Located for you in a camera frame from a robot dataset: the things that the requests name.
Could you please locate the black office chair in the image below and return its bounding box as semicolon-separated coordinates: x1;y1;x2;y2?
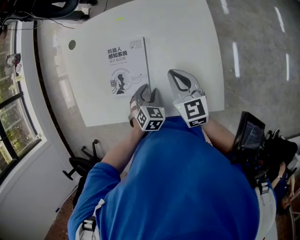
62;139;104;181

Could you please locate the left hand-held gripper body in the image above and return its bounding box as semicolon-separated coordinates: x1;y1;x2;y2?
134;99;166;132

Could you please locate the thin metal rod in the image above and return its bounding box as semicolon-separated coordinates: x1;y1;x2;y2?
55;184;79;213

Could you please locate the white printed book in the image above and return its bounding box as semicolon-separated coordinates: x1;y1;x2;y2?
105;36;152;98

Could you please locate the person's left forearm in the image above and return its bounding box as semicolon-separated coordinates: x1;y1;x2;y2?
100;120;147;174

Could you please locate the black chest rig mount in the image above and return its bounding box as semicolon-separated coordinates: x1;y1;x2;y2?
234;128;299;188

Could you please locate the person's left hand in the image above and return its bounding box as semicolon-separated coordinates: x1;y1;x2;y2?
128;99;140;128

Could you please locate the person's blue shirt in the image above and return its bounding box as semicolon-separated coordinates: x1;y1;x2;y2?
67;116;277;240

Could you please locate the black backpack rig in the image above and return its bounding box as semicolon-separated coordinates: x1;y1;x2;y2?
30;0;82;21

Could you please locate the small glass photo frame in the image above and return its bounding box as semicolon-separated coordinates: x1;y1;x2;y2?
6;53;22;68

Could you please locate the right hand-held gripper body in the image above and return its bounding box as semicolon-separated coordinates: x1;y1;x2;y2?
173;90;209;128

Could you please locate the person's right forearm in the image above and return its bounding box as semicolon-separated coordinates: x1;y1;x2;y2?
202;117;237;156

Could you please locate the black framed window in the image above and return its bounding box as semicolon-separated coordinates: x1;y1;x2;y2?
0;21;47;186

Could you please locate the black phone on mount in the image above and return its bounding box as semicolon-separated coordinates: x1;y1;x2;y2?
232;111;267;157

